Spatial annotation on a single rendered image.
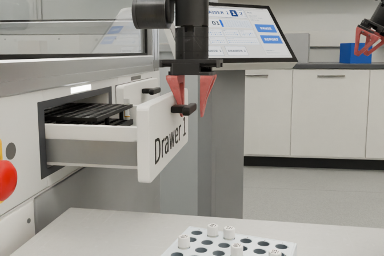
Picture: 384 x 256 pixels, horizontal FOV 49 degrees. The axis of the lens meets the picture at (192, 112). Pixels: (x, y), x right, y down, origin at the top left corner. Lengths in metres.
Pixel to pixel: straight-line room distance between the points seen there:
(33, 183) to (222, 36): 1.15
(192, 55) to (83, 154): 0.24
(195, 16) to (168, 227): 0.33
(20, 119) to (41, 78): 0.07
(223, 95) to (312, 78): 2.04
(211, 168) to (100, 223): 1.13
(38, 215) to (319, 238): 0.39
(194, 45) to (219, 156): 1.06
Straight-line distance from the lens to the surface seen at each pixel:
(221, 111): 1.70
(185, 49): 0.71
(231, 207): 1.83
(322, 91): 3.70
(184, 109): 0.68
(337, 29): 4.43
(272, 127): 3.69
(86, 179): 0.81
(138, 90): 1.02
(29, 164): 0.63
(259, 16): 1.85
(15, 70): 0.59
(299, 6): 4.39
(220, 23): 1.70
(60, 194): 0.72
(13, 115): 0.59
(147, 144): 0.59
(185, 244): 0.46
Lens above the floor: 1.00
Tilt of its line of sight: 8 degrees down
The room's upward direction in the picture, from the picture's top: straight up
